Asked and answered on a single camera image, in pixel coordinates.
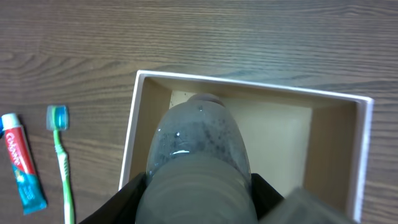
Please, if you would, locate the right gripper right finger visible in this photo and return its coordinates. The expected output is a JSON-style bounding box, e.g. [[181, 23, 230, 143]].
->
[[251, 173, 284, 220]]

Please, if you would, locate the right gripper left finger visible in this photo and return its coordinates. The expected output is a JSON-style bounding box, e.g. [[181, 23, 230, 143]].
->
[[80, 172, 147, 224]]

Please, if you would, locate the green soap packet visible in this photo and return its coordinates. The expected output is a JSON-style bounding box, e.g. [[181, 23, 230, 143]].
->
[[259, 188, 356, 224]]

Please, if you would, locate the green white toothbrush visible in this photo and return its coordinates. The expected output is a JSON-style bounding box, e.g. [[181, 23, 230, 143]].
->
[[46, 105, 75, 224]]

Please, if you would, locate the white cardboard box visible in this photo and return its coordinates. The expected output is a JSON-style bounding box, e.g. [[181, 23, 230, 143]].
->
[[119, 70, 373, 221]]

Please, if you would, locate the red green toothpaste tube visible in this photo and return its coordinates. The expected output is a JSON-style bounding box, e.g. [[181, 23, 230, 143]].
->
[[1, 113, 47, 215]]

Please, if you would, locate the clear spray bottle dark liquid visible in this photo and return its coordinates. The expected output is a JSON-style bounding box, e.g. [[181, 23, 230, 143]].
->
[[136, 93, 257, 224]]

